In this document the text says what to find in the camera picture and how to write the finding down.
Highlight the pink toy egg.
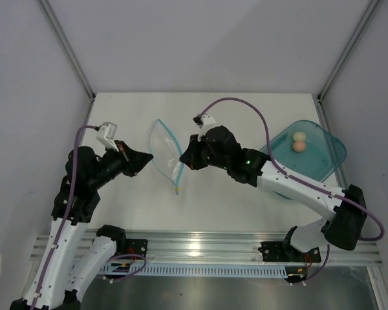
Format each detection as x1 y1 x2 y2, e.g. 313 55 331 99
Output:
292 141 307 152

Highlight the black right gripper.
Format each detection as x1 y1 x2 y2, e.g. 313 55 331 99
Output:
180 134 230 171

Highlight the left aluminium frame post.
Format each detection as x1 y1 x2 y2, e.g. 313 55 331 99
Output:
36 0 96 101

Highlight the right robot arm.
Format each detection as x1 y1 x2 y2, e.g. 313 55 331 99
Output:
180 126 366 261

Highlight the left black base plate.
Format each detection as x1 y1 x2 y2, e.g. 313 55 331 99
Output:
125 239 148 260

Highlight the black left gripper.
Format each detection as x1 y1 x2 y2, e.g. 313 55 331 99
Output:
89 139 153 189

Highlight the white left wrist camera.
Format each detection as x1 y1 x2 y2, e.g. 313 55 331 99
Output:
96 122 119 152

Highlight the clear zip top bag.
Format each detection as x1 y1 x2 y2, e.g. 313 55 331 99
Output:
147 119 184 195

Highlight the white slotted cable duct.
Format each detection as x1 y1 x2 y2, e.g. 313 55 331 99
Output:
98 263 290 278

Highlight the teal plastic tray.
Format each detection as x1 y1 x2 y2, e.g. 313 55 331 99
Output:
270 120 347 182

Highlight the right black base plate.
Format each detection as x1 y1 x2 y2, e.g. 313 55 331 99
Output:
258 241 321 263

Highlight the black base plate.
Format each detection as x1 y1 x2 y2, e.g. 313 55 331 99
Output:
258 241 321 263
125 239 148 260

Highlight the cream toy egg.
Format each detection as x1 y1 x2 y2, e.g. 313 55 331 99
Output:
292 132 307 142

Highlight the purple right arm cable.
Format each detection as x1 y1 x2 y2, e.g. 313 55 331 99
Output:
199 98 385 242

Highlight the right aluminium frame post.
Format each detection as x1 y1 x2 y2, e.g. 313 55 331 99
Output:
317 0 383 105

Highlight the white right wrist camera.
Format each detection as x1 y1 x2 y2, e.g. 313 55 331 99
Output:
193 114 218 141

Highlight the aluminium frame post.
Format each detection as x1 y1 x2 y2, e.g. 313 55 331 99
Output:
36 0 96 101
317 0 383 105

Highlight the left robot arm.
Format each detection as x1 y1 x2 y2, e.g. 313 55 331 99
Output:
10 140 153 309

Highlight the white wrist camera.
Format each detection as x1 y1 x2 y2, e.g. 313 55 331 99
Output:
96 122 119 152
193 114 218 141

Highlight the aluminium mounting rail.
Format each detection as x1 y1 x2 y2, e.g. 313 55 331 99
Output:
30 229 383 267

